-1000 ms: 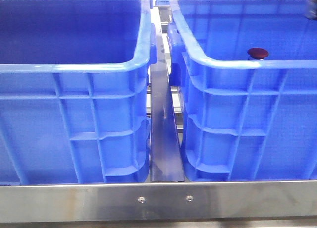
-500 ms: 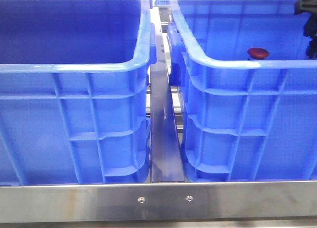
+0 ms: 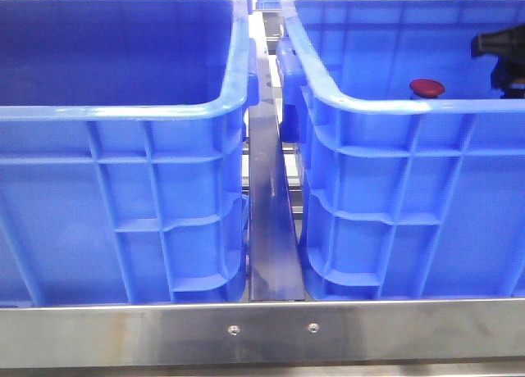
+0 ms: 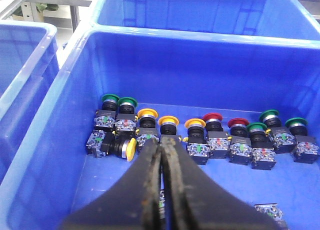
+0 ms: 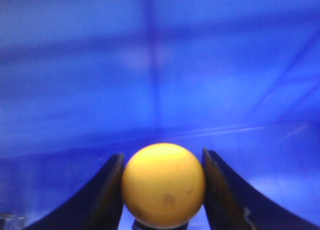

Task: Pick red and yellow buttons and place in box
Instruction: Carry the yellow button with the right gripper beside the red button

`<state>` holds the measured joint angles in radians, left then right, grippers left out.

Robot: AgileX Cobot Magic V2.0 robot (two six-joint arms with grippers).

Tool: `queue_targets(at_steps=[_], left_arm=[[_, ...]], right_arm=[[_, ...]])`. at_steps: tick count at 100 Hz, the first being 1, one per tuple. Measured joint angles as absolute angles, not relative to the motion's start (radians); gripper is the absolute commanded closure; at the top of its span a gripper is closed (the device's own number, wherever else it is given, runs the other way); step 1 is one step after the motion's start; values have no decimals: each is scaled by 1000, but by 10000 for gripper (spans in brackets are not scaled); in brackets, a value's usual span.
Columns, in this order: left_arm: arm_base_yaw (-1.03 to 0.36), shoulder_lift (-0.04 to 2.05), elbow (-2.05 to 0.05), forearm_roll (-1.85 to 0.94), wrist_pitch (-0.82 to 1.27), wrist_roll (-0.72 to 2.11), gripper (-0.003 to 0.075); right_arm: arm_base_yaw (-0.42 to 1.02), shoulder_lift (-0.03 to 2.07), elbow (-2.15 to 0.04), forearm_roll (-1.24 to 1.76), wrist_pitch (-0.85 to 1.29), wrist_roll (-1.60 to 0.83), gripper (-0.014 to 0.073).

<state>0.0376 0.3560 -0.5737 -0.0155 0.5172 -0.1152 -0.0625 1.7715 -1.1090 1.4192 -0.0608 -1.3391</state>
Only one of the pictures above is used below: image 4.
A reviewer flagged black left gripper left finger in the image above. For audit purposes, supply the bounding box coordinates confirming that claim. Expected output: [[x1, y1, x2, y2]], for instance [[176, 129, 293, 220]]
[[59, 139, 162, 230]]

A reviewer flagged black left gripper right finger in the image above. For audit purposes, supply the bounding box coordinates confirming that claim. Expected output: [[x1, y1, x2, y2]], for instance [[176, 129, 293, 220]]
[[160, 136, 280, 230]]

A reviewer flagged yellow push button right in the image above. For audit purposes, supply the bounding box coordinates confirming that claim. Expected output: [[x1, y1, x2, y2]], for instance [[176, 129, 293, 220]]
[[183, 118, 210, 165]]

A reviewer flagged red push button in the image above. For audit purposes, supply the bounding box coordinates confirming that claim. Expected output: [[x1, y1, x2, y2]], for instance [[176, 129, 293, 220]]
[[227, 117, 253, 166], [203, 112, 230, 159]]

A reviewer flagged yellow push button lying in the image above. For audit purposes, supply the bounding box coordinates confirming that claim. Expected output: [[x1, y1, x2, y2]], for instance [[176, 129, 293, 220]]
[[86, 130, 137, 162]]

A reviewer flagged green push button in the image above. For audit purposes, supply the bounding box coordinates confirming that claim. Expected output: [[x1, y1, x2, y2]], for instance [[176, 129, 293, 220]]
[[115, 97, 138, 139], [94, 93, 120, 132], [285, 117, 320, 164], [259, 109, 297, 154], [247, 122, 276, 170]]

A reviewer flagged push button contact block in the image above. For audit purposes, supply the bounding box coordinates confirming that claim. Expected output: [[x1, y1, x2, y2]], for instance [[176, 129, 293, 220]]
[[254, 203, 289, 230]]

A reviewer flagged yellow push button centre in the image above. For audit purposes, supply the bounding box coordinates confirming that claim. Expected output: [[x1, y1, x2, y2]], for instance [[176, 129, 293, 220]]
[[158, 115, 182, 141]]

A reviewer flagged green push button front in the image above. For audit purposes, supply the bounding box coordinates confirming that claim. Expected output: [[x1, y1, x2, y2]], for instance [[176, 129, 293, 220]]
[[247, 122, 276, 170]]

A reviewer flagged blue plastic button bin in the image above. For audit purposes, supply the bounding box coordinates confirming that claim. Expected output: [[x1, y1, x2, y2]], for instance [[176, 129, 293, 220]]
[[0, 26, 320, 230]]

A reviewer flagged yellow push button upright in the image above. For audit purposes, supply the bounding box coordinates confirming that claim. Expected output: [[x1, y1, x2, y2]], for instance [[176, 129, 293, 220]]
[[135, 108, 160, 153]]

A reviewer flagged green push button leftmost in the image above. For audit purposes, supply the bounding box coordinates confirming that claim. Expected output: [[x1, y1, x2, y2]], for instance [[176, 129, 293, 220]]
[[94, 93, 120, 132]]

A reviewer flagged green push button back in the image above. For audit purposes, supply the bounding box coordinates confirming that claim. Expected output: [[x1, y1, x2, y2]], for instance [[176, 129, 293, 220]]
[[259, 109, 297, 154]]

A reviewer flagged green push button rightmost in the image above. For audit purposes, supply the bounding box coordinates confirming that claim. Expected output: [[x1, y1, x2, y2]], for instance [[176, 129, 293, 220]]
[[285, 117, 320, 164]]

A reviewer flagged blue bin at left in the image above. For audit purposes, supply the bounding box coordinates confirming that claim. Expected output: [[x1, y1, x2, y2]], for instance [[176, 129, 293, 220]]
[[0, 20, 60, 178]]

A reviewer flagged metal shelf rack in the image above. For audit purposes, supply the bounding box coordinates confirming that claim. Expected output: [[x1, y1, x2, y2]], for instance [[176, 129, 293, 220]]
[[0, 0, 93, 31]]

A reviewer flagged blue bin behind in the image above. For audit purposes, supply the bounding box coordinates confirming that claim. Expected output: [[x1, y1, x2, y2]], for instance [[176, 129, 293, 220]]
[[92, 0, 320, 41]]

